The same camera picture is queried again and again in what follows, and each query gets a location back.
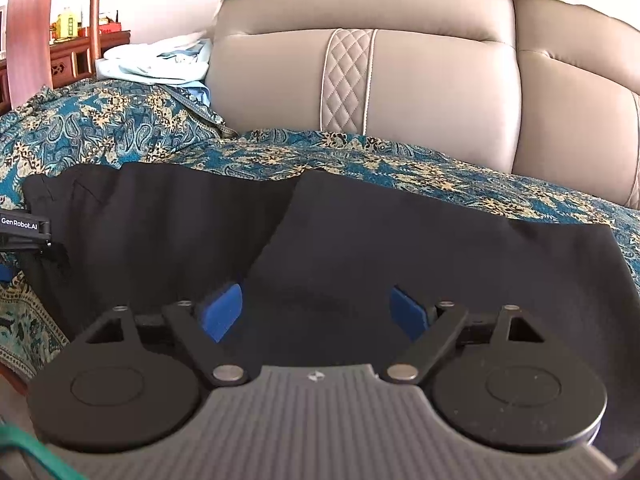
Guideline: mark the red box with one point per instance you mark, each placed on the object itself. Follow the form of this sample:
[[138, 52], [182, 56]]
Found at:
[[109, 24]]

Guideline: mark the curved red-brown wooden frame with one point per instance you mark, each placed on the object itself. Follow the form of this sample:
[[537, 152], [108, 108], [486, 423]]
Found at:
[[32, 25]]

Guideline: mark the yellow box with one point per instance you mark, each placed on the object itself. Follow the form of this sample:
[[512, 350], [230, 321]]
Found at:
[[67, 25]]

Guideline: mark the teal paisley blanket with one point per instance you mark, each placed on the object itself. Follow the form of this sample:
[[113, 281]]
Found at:
[[125, 120]]

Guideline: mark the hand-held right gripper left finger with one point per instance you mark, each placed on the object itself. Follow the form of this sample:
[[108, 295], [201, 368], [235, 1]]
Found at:
[[222, 310]]

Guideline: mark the light blue cloth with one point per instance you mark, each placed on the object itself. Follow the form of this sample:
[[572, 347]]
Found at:
[[150, 62]]

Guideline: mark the beige leather headboard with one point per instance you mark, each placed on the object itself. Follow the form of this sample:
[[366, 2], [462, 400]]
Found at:
[[440, 85]]

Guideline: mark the black pants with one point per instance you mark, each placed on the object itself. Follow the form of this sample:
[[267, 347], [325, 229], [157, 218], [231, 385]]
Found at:
[[400, 260]]

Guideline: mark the carved wooden cabinet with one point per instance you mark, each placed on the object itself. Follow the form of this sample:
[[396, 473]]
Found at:
[[75, 57]]

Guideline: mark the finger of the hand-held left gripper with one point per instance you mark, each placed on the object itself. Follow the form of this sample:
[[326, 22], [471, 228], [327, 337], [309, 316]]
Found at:
[[5, 273]]

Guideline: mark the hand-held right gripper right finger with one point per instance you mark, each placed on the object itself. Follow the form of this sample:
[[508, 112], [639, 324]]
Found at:
[[406, 312]]

